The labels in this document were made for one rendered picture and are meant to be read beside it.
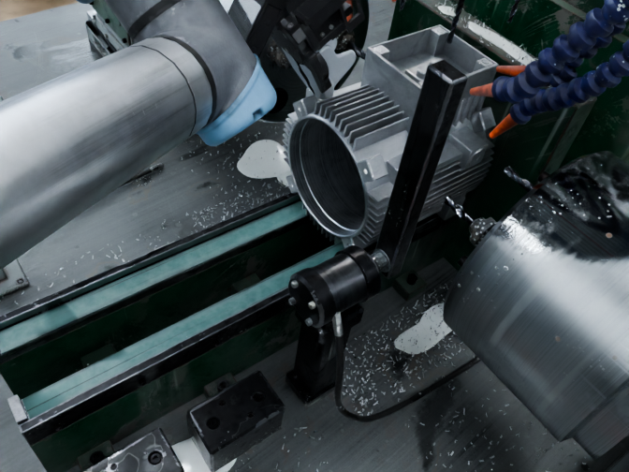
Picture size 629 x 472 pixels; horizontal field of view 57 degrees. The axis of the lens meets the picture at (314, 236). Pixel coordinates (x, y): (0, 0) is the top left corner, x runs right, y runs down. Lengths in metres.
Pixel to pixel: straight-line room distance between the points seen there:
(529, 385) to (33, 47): 1.14
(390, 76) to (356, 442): 0.44
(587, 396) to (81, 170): 0.43
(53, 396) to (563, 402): 0.49
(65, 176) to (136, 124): 0.06
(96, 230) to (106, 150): 0.60
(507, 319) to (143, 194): 0.64
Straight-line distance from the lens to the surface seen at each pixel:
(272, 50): 0.83
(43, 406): 0.67
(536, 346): 0.56
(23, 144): 0.33
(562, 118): 0.73
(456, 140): 0.72
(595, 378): 0.55
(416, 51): 0.78
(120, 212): 0.98
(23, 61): 1.34
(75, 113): 0.36
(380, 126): 0.67
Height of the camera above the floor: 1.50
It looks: 48 degrees down
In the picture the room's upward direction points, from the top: 9 degrees clockwise
